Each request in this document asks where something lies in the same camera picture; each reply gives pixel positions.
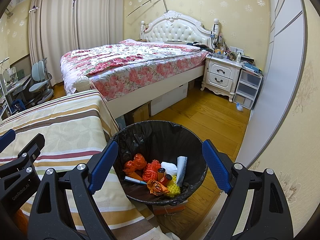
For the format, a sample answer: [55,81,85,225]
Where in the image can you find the orange plastic bag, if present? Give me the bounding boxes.
[123,153,148,175]

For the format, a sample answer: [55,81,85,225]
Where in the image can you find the white tissue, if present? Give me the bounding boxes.
[161,161,177,176]

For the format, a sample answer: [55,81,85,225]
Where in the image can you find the black lined trash bin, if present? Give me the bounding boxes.
[108,120,209,207]

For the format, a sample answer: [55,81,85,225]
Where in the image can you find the teal white toothpaste box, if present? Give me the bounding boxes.
[124,176,147,185]

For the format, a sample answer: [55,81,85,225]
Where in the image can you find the white milk powder pouch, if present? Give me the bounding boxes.
[176,156,188,187]

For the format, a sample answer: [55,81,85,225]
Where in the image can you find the yellow mesh net ball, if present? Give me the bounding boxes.
[165,176,181,198]

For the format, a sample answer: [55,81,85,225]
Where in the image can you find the white study desk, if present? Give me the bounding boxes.
[1,70,31,115]

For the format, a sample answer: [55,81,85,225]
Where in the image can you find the striped bed sheet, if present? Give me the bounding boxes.
[1,90,166,239]

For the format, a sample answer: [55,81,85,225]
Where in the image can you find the orange mesh net ball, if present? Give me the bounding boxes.
[142,160,161,183]

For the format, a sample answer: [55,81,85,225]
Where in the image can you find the red bottle black cap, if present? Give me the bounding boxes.
[160,174,172,186]

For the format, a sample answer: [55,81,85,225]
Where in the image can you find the orange crumpled wrapper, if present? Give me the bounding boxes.
[147,180,169,196]

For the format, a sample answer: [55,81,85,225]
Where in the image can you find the yellow bottle black cap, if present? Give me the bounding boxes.
[157,167,165,181]

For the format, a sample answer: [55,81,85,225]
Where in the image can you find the light blue desk chair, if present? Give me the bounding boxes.
[28,58,54,107]

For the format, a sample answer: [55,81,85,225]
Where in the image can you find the cardboard box under bed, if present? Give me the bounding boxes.
[124,103,149,125]

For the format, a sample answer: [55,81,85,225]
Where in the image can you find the white round bedpost knob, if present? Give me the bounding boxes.
[74,76,91,92]

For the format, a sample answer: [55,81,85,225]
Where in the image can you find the white under-bed storage box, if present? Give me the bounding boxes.
[149,83,188,116]

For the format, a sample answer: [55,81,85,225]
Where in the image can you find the clear plastic drawer unit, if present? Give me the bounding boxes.
[233,68,263,110]

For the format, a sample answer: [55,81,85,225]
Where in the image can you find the white nightstand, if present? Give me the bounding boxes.
[201,55,242,102]

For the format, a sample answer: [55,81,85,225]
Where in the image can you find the floral bed quilt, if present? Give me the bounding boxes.
[60,39,208,101]

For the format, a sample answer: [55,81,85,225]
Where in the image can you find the beige curtains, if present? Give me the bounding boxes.
[29,0,124,85]

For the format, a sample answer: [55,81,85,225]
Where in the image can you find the white tufted headboard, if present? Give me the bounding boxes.
[140,10,212,47]

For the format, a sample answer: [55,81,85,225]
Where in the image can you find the white bed frame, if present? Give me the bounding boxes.
[106,64,204,118]

